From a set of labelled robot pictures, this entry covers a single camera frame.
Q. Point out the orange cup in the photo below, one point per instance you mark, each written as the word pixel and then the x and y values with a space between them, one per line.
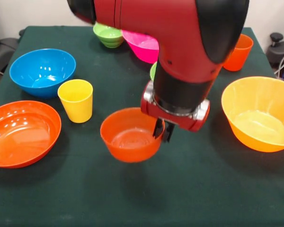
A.
pixel 240 59

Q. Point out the large yellow-orange bowl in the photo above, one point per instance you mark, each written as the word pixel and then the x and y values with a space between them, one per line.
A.
pixel 251 99

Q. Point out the blue bowl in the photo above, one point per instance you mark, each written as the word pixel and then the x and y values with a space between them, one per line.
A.
pixel 42 71

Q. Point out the large green bowl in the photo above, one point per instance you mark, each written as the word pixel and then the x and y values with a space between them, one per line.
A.
pixel 153 72

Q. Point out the wide shallow orange bowl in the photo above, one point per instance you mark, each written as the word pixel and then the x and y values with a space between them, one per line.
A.
pixel 21 134

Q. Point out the large pink bowl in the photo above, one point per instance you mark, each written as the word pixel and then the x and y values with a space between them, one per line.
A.
pixel 142 47

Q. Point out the small green ribbed bowl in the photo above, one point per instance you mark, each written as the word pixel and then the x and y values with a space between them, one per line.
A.
pixel 109 39

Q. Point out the yellow cup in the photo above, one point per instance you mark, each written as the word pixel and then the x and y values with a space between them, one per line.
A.
pixel 77 106

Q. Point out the dark green tablecloth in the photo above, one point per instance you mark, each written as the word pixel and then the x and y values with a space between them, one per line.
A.
pixel 132 189

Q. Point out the black rounded base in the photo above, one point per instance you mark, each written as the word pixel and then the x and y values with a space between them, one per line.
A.
pixel 274 54

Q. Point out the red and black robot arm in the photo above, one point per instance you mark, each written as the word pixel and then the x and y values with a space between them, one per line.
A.
pixel 180 35

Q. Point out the small orange bowl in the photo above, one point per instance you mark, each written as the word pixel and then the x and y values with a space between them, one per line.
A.
pixel 130 146

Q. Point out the black clamp knob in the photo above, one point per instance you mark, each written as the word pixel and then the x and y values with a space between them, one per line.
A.
pixel 276 36

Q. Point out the dark grey chair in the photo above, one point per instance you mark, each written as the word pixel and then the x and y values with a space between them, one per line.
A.
pixel 2 54

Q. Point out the small black knob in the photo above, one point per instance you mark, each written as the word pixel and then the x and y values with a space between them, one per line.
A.
pixel 21 32

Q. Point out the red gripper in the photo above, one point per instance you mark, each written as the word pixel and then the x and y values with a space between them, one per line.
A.
pixel 175 120

